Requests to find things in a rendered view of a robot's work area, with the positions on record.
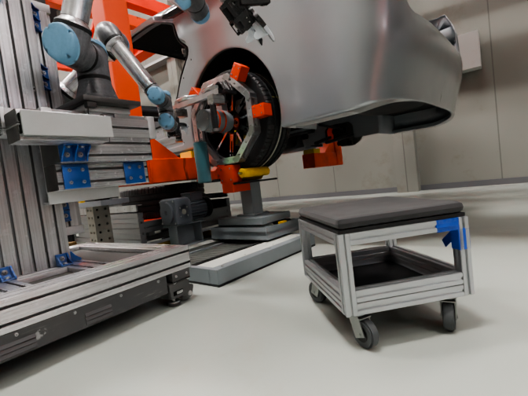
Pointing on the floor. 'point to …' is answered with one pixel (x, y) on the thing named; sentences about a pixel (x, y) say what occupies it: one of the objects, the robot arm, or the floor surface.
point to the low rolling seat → (386, 258)
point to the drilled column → (100, 224)
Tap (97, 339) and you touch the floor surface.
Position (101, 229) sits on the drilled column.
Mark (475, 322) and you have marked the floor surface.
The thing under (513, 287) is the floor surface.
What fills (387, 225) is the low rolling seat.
